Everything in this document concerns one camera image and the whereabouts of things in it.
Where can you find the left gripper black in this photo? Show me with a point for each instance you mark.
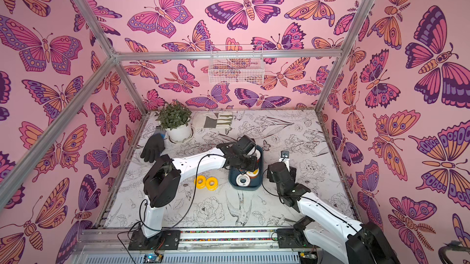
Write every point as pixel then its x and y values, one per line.
pixel 254 165

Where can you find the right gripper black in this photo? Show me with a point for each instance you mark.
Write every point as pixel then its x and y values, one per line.
pixel 285 165

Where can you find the orange tape roll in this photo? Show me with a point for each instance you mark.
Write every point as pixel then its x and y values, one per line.
pixel 258 155

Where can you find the white tape roll front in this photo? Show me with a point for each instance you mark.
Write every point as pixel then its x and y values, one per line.
pixel 243 180

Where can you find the teal plastic storage box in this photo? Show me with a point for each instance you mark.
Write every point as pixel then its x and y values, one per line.
pixel 255 182

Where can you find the small yellow white tape roll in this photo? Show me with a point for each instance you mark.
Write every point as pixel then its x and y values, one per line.
pixel 253 174

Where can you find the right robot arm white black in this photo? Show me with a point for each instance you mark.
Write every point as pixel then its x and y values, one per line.
pixel 348 240

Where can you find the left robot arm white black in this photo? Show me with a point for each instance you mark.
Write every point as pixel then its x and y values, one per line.
pixel 161 183

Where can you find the folded green white cloth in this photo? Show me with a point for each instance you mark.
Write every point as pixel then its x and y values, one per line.
pixel 212 120

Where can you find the potted green plant white pot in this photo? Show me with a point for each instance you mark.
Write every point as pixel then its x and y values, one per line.
pixel 175 119

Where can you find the black work glove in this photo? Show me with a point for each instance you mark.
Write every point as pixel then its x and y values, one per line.
pixel 155 145

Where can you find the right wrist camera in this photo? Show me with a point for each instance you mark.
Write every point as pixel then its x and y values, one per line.
pixel 285 156

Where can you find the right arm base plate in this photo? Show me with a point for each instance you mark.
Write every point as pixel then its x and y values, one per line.
pixel 291 238

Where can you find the white wire basket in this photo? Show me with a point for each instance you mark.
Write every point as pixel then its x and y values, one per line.
pixel 236 64

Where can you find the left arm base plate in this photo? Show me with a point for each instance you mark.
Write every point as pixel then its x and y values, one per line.
pixel 166 240

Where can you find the aluminium front rail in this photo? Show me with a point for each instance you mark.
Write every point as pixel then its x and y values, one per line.
pixel 250 245

